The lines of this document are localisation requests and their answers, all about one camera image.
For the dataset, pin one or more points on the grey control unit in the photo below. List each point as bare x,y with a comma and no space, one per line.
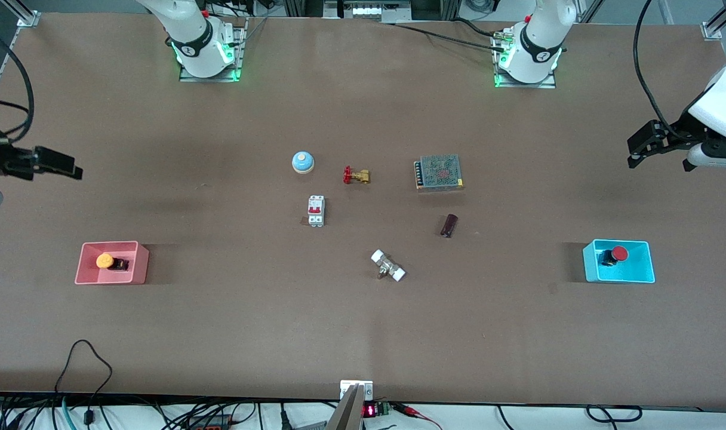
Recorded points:
366,9

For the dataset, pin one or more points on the yellow push button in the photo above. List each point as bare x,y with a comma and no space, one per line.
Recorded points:
105,261

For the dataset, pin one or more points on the grey metal bar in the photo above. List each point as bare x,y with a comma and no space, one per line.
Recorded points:
346,415

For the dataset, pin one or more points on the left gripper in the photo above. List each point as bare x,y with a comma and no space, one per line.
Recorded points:
680,131

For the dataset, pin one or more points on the metal fitting white ends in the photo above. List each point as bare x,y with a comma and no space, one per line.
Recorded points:
388,266

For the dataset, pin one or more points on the aluminium frame profile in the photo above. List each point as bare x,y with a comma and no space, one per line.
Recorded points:
24,13
718,25

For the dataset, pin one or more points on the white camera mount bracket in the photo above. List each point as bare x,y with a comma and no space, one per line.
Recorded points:
348,387

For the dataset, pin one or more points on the white red circuit breaker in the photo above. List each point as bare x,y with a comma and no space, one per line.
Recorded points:
316,211

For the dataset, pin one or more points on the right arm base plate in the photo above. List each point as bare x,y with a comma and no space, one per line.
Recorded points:
234,65

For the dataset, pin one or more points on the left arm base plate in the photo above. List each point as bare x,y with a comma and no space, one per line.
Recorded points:
548,82

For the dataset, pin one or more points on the metal mesh power supply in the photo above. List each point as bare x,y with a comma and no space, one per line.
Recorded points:
439,172

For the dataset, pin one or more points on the red push button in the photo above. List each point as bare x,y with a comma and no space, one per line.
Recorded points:
618,254

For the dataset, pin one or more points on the cyan plastic box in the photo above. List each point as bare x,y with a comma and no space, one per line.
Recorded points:
620,272

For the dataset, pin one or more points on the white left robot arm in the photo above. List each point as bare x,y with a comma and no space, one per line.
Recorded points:
539,42

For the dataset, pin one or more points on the red digit display module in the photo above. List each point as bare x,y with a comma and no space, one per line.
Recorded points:
376,409

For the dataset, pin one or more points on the pink plastic box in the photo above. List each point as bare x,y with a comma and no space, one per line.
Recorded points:
109,272

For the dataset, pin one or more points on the dark brown cylinder capacitor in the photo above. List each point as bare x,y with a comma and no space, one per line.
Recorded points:
449,225

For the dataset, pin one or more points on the blue round bell button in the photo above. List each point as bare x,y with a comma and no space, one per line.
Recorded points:
302,162

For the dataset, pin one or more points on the red clip lead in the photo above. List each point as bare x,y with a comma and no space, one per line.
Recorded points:
414,412

